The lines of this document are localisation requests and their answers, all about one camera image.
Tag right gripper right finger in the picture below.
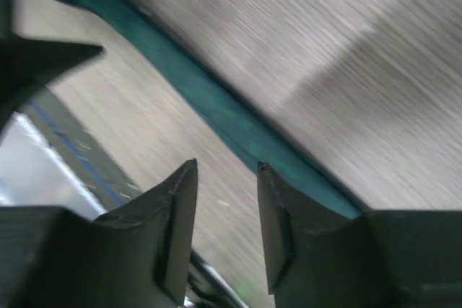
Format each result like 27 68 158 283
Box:
257 163 461 308

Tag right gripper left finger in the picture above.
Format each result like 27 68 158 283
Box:
1 159 198 307

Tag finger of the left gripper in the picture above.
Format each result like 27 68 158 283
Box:
1 0 103 128

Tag dark green tie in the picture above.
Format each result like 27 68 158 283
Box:
14 0 365 221

